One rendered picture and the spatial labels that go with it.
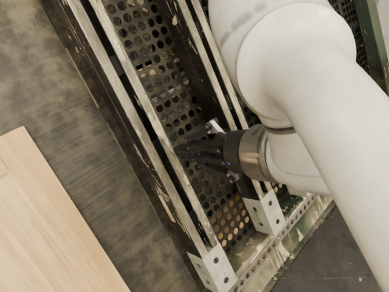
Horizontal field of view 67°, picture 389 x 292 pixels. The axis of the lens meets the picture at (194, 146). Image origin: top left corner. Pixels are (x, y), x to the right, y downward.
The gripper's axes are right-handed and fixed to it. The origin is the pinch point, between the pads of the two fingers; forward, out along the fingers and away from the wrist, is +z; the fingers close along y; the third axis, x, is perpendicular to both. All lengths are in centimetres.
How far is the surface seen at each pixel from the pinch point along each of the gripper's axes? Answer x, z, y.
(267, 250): -12.2, 3.0, -40.4
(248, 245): -9.6, 6.9, -37.9
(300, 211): -31, 3, -41
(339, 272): -77, 34, -127
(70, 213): 24.8, 6.5, 0.5
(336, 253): -87, 40, -123
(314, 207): -38, 4, -45
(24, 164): 26.7, 6.5, 12.8
